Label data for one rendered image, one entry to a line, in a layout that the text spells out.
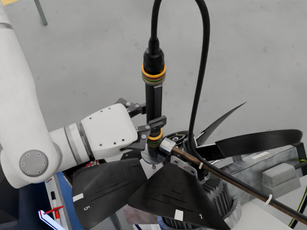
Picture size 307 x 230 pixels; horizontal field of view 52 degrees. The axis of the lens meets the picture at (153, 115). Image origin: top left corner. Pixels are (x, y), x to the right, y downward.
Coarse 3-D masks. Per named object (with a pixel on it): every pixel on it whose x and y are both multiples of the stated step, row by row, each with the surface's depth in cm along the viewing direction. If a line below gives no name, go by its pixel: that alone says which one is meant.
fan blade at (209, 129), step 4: (236, 108) 114; (228, 112) 110; (232, 112) 118; (224, 116) 111; (216, 120) 107; (220, 120) 112; (212, 124) 106; (216, 124) 111; (208, 128) 106; (212, 128) 112; (208, 132) 111; (204, 136) 109; (208, 136) 118; (204, 140) 114
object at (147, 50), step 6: (150, 42) 49; (156, 42) 49; (150, 48) 50; (156, 48) 50; (144, 54) 52; (150, 54) 51; (156, 54) 51; (162, 54) 51; (144, 60) 52; (150, 60) 51; (156, 60) 51; (162, 60) 52; (144, 66) 53; (150, 66) 52; (156, 66) 52; (162, 66) 53; (150, 150) 81; (156, 150) 81
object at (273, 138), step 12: (264, 132) 79; (276, 132) 79; (288, 132) 80; (300, 132) 82; (228, 144) 90; (240, 144) 90; (252, 144) 90; (264, 144) 90; (276, 144) 91; (288, 144) 92; (228, 156) 96
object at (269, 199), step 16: (160, 0) 42; (208, 16) 40; (208, 32) 41; (208, 48) 44; (192, 112) 58; (192, 128) 63; (192, 144) 69; (224, 176) 72; (256, 192) 69; (288, 208) 67
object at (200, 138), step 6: (204, 132) 104; (198, 138) 101; (198, 144) 104; (216, 144) 90; (198, 150) 93; (204, 150) 92; (210, 150) 92; (216, 150) 92; (204, 156) 96; (210, 156) 93; (216, 156) 95; (222, 156) 95
